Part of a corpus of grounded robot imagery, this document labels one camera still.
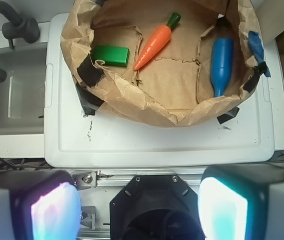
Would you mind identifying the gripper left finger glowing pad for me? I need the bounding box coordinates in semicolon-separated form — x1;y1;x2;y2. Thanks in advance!
0;170;81;240

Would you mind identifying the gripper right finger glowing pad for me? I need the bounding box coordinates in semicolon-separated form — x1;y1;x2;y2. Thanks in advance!
198;163;284;240

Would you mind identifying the blue plastic bottle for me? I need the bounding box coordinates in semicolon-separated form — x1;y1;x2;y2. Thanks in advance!
210;37;234;98

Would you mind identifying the grey toy sink basin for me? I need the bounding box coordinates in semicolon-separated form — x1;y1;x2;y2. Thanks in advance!
0;42;47;135

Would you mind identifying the blue tape piece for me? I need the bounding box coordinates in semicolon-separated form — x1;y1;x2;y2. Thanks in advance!
248;31;271;78

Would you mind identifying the green rectangular block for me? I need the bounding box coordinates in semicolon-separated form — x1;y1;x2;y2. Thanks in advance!
92;45;130;67

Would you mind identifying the crumpled brown paper bag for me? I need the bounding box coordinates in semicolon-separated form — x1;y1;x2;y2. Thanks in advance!
60;0;265;128

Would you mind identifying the dark grey toy faucet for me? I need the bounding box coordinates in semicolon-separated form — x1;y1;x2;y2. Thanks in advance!
0;0;40;83

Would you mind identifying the orange toy carrot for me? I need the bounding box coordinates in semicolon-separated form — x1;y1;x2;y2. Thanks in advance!
133;12;181;71

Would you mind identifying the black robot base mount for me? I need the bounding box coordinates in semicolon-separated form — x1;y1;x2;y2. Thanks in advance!
109;175;205;240

